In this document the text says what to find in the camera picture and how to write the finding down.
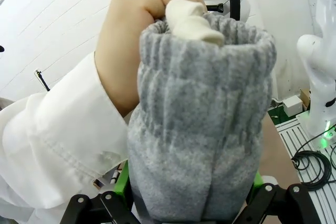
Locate person's right forearm white sleeve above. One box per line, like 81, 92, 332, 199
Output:
0, 50, 131, 224

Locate white slotted mounting plate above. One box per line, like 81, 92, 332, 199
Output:
274, 113, 336, 224

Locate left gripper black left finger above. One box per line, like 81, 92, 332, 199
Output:
60, 160, 134, 224

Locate grey training pants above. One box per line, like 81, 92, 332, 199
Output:
127, 11, 278, 222

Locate small cardboard box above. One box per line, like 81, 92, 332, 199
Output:
300, 88, 312, 111

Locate black coiled cables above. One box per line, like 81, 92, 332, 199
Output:
290, 121, 336, 192

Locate person's right hand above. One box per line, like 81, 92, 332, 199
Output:
94, 0, 207, 117

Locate white adapter box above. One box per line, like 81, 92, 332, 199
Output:
282, 95, 303, 116

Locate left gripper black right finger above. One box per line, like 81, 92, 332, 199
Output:
240, 170, 317, 224

